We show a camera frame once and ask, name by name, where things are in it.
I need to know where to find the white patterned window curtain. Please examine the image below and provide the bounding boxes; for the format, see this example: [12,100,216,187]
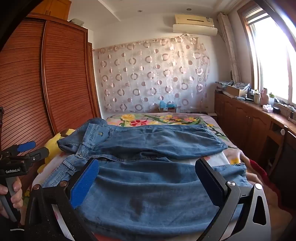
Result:
[217,12,242,84]

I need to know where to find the white flower print sheet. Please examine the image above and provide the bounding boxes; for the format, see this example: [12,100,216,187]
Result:
[31,148,233,241]

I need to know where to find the yellow plush toy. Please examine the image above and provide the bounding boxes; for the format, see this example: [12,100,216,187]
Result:
[37,128,77,174]

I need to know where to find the blue denim pants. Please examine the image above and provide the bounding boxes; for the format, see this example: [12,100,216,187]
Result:
[41,118,253,238]

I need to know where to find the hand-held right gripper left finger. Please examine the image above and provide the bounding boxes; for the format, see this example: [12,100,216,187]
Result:
[24,158,100,241]

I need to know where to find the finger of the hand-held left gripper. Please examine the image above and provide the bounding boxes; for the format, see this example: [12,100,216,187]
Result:
[9,147,50,163]
[2,141,36,156]

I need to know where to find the pink bottle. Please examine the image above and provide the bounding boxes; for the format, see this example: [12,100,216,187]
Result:
[261,88,270,106]

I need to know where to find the red blanket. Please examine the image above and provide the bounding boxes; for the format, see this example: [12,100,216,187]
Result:
[245,158,289,209]

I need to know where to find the wall air conditioner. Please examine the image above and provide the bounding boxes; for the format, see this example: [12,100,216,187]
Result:
[172,14,218,36]

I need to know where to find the wooden framed window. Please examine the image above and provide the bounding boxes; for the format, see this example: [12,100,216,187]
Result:
[238,0,296,105]

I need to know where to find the open cardboard box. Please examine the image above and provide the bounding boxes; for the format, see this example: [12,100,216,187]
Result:
[225,85,249,96]

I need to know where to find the floral plush blanket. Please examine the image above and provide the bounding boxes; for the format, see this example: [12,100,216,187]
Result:
[22,112,281,223]

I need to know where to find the circle-patterned sheer curtain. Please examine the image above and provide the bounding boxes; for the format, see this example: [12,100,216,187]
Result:
[92,35,211,114]

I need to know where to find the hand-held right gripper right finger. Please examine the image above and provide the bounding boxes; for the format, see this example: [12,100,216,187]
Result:
[195,158,271,241]

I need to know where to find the blue patterned cloth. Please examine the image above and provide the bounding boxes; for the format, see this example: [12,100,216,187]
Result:
[215,81,250,91]

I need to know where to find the slatted wooden wardrobe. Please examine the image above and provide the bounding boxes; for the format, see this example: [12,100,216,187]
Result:
[0,13,102,200]

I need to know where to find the wooden chair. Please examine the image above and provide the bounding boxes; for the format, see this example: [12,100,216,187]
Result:
[261,125,289,176]

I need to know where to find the wooden overhead cabinet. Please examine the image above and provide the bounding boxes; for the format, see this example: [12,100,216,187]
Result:
[30,0,72,20]

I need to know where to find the person's left hand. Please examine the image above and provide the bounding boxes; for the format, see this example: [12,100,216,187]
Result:
[0,178,23,219]

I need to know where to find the long wooden sideboard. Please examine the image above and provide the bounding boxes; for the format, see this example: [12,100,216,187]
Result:
[214,89,296,209]

